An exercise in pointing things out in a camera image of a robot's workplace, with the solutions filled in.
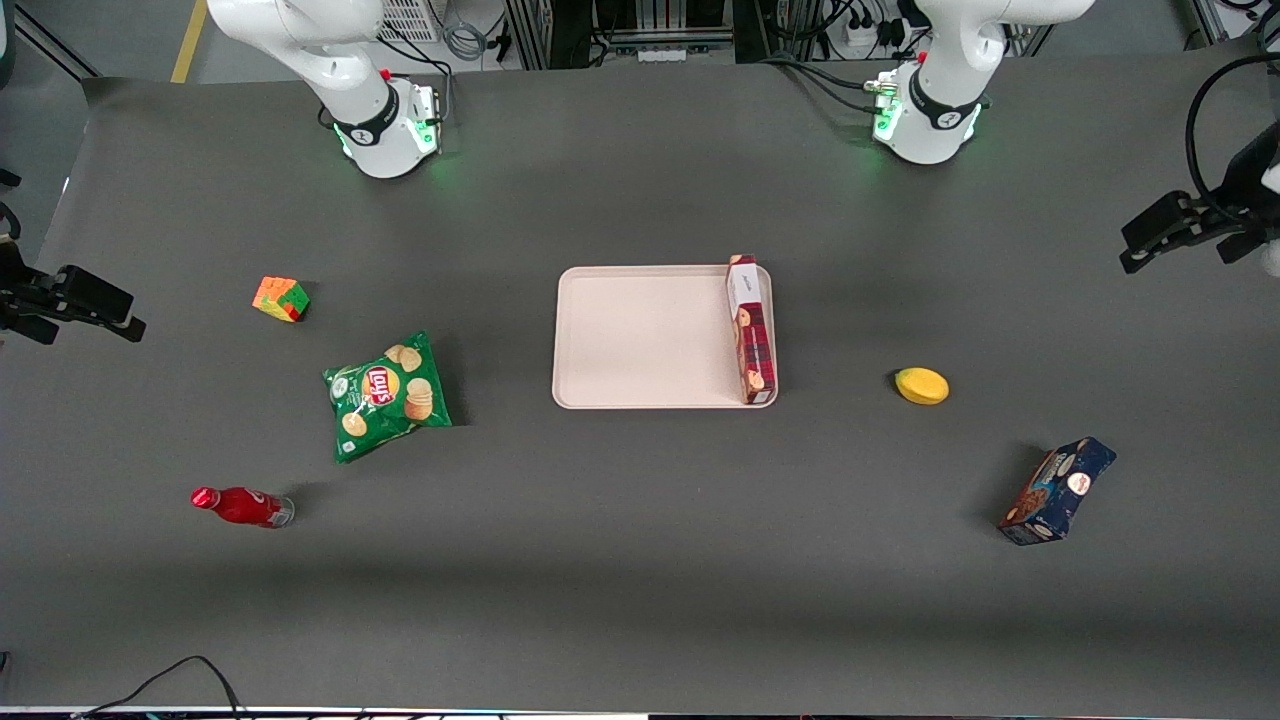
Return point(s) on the yellow lemon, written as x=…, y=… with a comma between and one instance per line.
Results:
x=922, y=386

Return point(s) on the white perforated box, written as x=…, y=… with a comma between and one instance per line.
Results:
x=410, y=18

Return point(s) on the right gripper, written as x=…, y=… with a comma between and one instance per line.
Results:
x=22, y=298

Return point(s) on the white power strip with plugs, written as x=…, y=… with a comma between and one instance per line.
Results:
x=872, y=35

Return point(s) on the red cookie box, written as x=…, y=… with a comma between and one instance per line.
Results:
x=755, y=345

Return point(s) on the colourful puzzle cube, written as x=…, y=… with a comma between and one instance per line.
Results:
x=282, y=300

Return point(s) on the green chips bag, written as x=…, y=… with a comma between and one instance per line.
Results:
x=385, y=395

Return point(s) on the beige plastic tray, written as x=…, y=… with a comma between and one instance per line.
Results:
x=640, y=335

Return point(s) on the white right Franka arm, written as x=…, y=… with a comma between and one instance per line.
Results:
x=385, y=150

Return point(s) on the red cola bottle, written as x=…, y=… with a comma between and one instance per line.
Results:
x=240, y=506

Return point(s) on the black equipment rack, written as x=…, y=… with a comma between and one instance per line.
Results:
x=570, y=30

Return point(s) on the blue cookie box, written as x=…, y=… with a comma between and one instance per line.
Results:
x=1055, y=492

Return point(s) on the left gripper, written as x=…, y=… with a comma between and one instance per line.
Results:
x=1243, y=192

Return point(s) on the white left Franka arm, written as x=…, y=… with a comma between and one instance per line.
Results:
x=935, y=135

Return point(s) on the small white power strip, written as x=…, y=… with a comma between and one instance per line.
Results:
x=662, y=54

